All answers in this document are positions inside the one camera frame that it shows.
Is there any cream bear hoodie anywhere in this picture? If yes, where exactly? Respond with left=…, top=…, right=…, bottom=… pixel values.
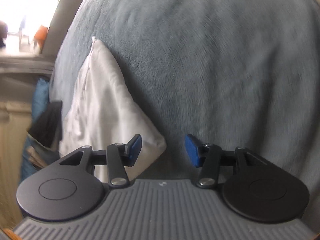
left=59, top=37, right=167, bottom=180

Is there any black folded garment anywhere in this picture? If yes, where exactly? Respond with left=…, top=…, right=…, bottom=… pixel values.
left=28, top=101, right=63, bottom=148

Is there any blue pillow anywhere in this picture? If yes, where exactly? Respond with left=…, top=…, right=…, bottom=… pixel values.
left=19, top=78, right=49, bottom=183

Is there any grey fleece bed blanket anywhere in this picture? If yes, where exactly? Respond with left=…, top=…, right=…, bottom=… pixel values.
left=50, top=0, right=319, bottom=230

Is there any cream carved headboard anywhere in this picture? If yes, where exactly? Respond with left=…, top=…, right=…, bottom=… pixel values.
left=0, top=101, right=31, bottom=229

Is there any grey curtain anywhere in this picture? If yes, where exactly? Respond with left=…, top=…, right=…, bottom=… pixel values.
left=1, top=55, right=55, bottom=76

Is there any orange bag on sill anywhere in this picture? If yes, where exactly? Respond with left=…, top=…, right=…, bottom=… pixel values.
left=34, top=25, right=48, bottom=48

